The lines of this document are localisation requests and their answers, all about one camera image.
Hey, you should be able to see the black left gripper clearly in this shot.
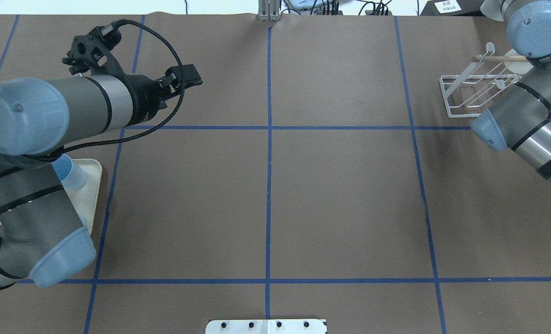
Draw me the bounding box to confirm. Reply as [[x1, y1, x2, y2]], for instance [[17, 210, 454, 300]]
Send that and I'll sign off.
[[127, 64, 203, 122]]

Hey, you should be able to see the grey cup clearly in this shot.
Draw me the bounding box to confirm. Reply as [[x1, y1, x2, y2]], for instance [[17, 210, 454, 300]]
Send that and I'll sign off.
[[481, 0, 504, 22]]

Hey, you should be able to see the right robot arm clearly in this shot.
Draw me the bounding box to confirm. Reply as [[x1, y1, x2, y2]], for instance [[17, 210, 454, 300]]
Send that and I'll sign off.
[[471, 0, 551, 182]]

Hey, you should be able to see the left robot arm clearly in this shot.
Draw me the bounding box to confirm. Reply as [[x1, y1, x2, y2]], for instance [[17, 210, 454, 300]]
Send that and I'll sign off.
[[0, 64, 203, 291]]

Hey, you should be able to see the blue cup far side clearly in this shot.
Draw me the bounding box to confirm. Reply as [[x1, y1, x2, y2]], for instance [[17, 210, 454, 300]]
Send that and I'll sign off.
[[51, 154, 87, 190]]

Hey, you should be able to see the cream plastic tray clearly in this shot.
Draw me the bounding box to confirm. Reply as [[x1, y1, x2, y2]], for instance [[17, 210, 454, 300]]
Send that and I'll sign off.
[[0, 159, 103, 233]]

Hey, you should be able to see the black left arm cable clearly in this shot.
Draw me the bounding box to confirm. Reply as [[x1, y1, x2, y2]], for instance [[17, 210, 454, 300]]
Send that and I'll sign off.
[[0, 19, 186, 279]]

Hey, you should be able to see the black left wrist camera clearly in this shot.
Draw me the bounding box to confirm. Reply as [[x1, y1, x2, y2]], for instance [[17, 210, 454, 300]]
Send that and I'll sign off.
[[62, 25, 125, 77]]

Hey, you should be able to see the aluminium frame post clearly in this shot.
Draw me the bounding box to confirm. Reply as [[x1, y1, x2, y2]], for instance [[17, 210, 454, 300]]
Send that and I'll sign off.
[[257, 0, 282, 22]]

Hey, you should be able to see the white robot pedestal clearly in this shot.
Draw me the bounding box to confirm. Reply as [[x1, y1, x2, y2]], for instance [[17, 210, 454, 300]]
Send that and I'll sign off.
[[205, 319, 328, 334]]

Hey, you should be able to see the white wire cup rack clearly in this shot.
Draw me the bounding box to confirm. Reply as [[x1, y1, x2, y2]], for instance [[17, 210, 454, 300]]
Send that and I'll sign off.
[[439, 42, 524, 119]]

